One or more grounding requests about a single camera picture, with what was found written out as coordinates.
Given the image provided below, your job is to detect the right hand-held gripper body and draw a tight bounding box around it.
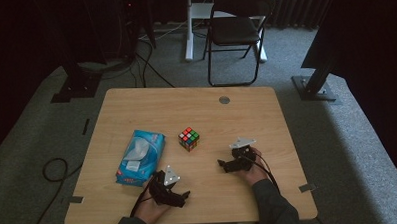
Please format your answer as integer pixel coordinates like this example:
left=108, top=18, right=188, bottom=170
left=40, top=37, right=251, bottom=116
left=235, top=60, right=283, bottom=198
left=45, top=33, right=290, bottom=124
left=228, top=136, right=259, bottom=174

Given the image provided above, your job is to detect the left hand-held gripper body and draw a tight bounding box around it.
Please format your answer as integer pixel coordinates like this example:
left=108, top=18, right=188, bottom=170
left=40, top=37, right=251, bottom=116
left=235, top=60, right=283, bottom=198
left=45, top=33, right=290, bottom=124
left=147, top=164, right=188, bottom=210

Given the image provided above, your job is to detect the blue wet wipes packet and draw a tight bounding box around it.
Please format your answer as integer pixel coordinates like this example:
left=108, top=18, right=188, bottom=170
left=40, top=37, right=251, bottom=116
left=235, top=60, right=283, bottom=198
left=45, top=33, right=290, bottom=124
left=113, top=127, right=168, bottom=189

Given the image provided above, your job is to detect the multicoloured puzzle cube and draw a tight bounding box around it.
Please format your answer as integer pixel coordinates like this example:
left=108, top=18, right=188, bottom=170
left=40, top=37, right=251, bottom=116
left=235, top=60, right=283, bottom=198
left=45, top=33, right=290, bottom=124
left=177, top=126, right=201, bottom=154

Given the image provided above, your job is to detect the white wet wipe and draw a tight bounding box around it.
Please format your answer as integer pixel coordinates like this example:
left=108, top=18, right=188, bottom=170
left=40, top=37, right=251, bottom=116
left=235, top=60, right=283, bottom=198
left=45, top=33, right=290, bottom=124
left=121, top=137, right=151, bottom=163

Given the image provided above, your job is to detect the person's left hand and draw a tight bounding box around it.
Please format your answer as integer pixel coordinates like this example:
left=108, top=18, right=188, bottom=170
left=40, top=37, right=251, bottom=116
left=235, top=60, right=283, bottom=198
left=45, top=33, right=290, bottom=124
left=133, top=192, right=173, bottom=224

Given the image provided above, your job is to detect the person's right hand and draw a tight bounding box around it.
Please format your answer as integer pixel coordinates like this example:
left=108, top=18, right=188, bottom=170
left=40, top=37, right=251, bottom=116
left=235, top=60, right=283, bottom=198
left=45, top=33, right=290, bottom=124
left=236, top=145, right=274, bottom=188

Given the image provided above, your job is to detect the grey tape piece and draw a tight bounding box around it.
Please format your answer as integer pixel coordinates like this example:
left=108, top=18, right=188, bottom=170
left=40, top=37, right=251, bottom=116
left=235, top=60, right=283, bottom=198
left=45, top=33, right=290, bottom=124
left=297, top=182, right=318, bottom=194
left=67, top=195, right=85, bottom=205

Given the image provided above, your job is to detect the black metal stand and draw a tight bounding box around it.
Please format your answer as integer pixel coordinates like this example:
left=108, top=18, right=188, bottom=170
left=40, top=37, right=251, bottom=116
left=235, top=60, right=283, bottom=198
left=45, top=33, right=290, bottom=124
left=290, top=58, right=342, bottom=108
left=49, top=61, right=104, bottom=104

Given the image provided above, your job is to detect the black tape strip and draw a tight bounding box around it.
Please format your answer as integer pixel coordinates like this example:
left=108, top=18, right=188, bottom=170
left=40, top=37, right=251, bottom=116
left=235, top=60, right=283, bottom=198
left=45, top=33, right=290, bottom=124
left=81, top=118, right=92, bottom=136

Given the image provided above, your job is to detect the black folding chair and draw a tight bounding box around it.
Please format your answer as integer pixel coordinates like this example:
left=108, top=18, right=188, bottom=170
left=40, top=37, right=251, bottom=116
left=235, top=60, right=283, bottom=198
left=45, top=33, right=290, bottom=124
left=201, top=0, right=280, bottom=89

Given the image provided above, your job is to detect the dark pleated curtain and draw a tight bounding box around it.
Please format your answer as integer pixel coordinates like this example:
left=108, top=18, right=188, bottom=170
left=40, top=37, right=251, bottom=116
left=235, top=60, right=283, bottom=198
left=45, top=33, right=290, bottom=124
left=268, top=0, right=339, bottom=32

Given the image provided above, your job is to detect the dark equipment rack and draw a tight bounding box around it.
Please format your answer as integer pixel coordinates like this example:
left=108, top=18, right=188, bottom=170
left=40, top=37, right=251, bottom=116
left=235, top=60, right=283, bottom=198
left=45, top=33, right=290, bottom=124
left=115, top=0, right=158, bottom=64

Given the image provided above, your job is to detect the right hand-held gripper cable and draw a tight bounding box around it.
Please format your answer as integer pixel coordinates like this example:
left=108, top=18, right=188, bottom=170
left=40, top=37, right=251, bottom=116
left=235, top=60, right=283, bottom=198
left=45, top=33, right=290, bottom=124
left=246, top=151, right=281, bottom=195

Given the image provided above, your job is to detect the black looped floor cable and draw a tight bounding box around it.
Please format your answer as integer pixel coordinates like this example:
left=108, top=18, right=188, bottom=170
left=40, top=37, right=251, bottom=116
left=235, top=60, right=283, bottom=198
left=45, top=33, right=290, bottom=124
left=27, top=156, right=86, bottom=224

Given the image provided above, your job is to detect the white desk frame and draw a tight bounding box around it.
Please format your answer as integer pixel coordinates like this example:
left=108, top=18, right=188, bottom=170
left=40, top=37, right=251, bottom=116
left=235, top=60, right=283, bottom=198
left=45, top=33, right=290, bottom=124
left=183, top=0, right=277, bottom=66

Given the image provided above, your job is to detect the white floor cable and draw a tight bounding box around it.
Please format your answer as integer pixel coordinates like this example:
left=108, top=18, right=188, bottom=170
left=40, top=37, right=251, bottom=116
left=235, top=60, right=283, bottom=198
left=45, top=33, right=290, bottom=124
left=137, top=19, right=189, bottom=42

